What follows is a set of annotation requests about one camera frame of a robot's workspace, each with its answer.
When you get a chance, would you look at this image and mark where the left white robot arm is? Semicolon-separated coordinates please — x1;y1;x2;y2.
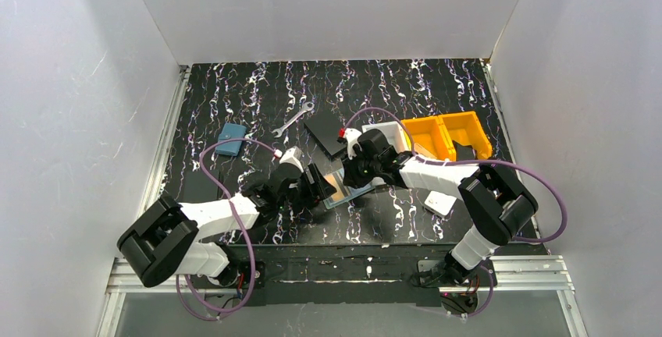
117;163;336;288

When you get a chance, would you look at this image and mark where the green card holder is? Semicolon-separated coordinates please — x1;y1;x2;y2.
336;181;379;207

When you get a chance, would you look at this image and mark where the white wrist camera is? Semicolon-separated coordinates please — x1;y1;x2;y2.
337;128;362;160
274;146;304;172

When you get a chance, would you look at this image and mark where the black card in bin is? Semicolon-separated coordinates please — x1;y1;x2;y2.
453;141;477;161

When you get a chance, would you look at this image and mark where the black square plate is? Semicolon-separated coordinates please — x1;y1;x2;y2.
304;111;346;159

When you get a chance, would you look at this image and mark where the white square box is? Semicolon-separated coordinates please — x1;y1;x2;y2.
423;191;457;217

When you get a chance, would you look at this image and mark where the white plastic bin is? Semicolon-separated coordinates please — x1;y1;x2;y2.
361;121;411;152

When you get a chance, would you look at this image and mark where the blue card wallet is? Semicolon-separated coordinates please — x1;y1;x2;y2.
214;122;247;157

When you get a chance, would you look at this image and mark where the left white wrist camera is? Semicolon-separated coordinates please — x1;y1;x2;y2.
274;146;304;172

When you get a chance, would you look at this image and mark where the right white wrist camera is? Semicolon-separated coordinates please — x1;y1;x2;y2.
337;128;362;160

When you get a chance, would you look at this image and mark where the black flat notebook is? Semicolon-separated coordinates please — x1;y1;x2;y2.
179;170;221;204

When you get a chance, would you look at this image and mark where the orange plastic bin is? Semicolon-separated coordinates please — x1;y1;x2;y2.
403;116;457;161
438;111;493;160

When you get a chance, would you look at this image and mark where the silver wrench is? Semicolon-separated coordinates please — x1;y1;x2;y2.
272;101;315;138

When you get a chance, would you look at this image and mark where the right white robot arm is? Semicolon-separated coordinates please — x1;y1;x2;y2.
338;129;539;283

